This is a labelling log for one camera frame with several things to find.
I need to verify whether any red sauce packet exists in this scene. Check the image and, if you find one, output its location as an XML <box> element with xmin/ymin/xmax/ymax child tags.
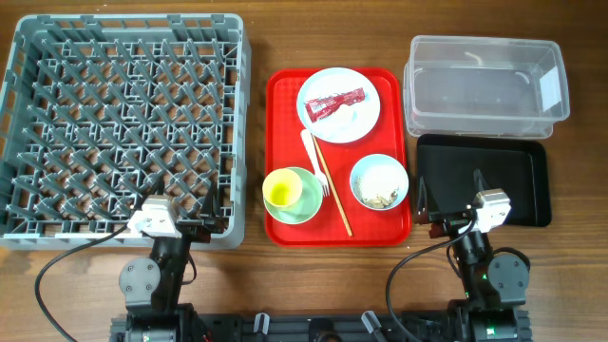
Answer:
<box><xmin>305</xmin><ymin>87</ymin><xmax>366</xmax><ymax>123</ymax></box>

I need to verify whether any white plastic fork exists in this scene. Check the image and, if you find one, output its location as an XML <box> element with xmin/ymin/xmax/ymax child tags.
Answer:
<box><xmin>300</xmin><ymin>129</ymin><xmax>330</xmax><ymax>197</ymax></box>

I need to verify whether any light blue bowl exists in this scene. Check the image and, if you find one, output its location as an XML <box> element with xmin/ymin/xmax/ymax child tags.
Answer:
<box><xmin>350</xmin><ymin>154</ymin><xmax>409</xmax><ymax>211</ymax></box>

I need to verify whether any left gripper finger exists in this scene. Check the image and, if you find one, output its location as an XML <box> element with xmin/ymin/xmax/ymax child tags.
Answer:
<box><xmin>137</xmin><ymin>178</ymin><xmax>164</xmax><ymax>209</ymax></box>
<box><xmin>202</xmin><ymin>183</ymin><xmax>219</xmax><ymax>219</ymax></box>

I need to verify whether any green bowl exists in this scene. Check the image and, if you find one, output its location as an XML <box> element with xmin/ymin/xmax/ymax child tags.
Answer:
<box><xmin>263</xmin><ymin>166</ymin><xmax>324</xmax><ymax>224</ymax></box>

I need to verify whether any yellow plastic cup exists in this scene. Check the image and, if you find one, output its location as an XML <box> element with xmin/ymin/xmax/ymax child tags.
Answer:
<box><xmin>262</xmin><ymin>168</ymin><xmax>303</xmax><ymax>209</ymax></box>

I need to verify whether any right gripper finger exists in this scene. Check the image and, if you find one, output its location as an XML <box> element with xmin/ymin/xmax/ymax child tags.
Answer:
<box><xmin>473</xmin><ymin>168</ymin><xmax>491</xmax><ymax>205</ymax></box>
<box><xmin>416</xmin><ymin>177</ymin><xmax>428</xmax><ymax>223</ymax></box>

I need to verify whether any clear plastic bin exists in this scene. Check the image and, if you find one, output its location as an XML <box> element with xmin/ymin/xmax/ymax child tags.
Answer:
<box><xmin>403</xmin><ymin>35</ymin><xmax>571</xmax><ymax>139</ymax></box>

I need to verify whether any light blue plate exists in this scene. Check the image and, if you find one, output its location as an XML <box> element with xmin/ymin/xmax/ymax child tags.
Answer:
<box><xmin>295</xmin><ymin>67</ymin><xmax>381</xmax><ymax>143</ymax></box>

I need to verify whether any rice food waste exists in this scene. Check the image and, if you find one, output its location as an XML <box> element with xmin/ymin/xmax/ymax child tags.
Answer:
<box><xmin>356</xmin><ymin>165</ymin><xmax>400</xmax><ymax>209</ymax></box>

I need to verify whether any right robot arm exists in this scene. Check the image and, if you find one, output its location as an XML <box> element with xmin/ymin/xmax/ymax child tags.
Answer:
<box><xmin>402</xmin><ymin>171</ymin><xmax>532</xmax><ymax>341</ymax></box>

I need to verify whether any black waste tray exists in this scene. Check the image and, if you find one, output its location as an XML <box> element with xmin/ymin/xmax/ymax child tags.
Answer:
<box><xmin>416</xmin><ymin>134</ymin><xmax>552</xmax><ymax>227</ymax></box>

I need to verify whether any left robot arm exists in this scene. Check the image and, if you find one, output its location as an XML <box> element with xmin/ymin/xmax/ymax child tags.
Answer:
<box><xmin>109</xmin><ymin>180</ymin><xmax>226</xmax><ymax>341</ymax></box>

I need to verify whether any wooden chopstick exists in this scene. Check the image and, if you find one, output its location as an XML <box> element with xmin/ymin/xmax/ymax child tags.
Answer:
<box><xmin>313</xmin><ymin>136</ymin><xmax>353</xmax><ymax>237</ymax></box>

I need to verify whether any grey dishwasher rack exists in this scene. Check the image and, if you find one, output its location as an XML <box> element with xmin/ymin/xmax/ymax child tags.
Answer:
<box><xmin>1</xmin><ymin>13</ymin><xmax>252</xmax><ymax>250</ymax></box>

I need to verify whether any red serving tray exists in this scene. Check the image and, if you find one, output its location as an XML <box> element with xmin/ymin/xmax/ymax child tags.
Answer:
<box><xmin>265</xmin><ymin>67</ymin><xmax>411</xmax><ymax>247</ymax></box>

